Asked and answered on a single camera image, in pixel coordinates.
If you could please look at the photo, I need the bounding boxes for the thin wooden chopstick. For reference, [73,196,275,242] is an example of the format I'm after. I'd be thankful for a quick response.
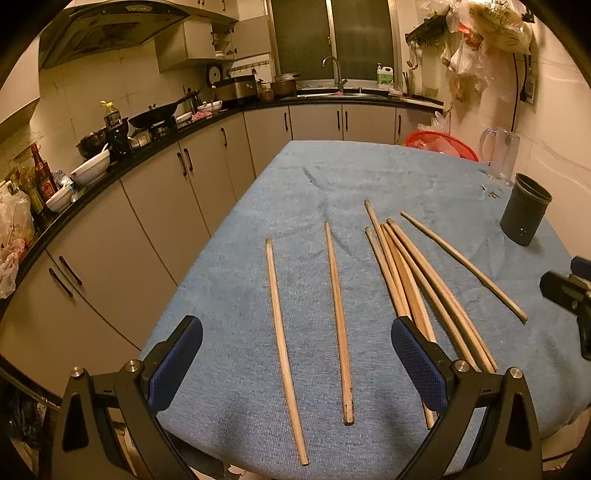
[401,211,529,324]

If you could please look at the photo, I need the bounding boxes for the kitchen base cabinets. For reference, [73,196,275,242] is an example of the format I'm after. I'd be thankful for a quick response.
[1,97,434,403]

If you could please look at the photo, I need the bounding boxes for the black cylindrical utensil holder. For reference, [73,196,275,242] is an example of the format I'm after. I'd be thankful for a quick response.
[500,173,553,247]

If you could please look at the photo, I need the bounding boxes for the long wooden chopstick pile right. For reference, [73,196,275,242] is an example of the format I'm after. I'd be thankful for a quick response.
[387,218,498,373]

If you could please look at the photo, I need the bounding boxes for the wooden chopstick pile middle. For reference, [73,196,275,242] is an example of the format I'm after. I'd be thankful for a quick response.
[381,224,480,371]

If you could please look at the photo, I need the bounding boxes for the clear glass mug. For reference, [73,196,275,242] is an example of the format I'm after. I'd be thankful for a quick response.
[479,127,520,185]

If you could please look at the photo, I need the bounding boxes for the short wooden chopstick in pile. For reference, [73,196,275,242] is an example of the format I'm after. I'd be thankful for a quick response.
[363,226,437,430]

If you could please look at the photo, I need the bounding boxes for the red plastic basket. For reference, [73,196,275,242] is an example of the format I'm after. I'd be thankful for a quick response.
[405,130,479,162]

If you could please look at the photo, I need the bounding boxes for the blue towel table cover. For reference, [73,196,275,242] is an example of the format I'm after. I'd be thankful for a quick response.
[150,141,590,479]

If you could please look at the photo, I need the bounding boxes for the small white bowl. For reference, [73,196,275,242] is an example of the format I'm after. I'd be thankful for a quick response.
[46,184,73,213]

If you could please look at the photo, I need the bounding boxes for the brown sauce bottle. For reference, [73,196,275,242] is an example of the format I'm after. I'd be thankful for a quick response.
[30,143,58,202]

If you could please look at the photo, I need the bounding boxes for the hanging plastic bags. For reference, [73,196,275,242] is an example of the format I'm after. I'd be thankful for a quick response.
[446,1,533,104]

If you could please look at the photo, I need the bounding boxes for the white bowl on counter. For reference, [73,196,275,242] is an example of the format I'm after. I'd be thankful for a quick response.
[70,147,110,187]

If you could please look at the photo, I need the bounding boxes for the green detergent bottle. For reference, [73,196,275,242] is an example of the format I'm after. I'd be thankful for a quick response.
[377,63,394,90]

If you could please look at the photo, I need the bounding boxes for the sink faucet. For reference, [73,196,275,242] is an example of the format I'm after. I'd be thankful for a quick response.
[322,55,348,94]

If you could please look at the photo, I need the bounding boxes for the cooking oil bottle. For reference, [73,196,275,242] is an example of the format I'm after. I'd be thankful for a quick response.
[100,100,122,130]

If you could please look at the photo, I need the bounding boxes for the black wok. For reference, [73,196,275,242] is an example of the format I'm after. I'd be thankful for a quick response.
[128,90,200,129]

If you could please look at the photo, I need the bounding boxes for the metal pot on counter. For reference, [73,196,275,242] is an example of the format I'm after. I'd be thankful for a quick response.
[270,72,300,97]

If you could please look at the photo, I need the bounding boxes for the range hood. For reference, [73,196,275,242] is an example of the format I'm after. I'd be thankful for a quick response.
[39,1,188,69]

